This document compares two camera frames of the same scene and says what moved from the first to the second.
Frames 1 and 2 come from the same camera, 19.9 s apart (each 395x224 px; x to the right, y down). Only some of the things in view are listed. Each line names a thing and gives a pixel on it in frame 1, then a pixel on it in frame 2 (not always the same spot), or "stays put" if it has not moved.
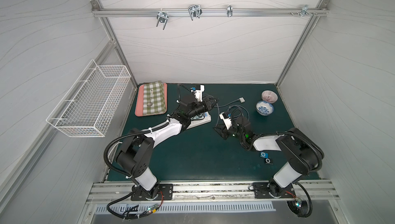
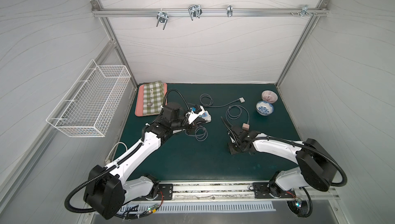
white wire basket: (91, 107) stays put
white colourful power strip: (200, 118) stays put
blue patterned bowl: (264, 108) stays put
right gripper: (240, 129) -> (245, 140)
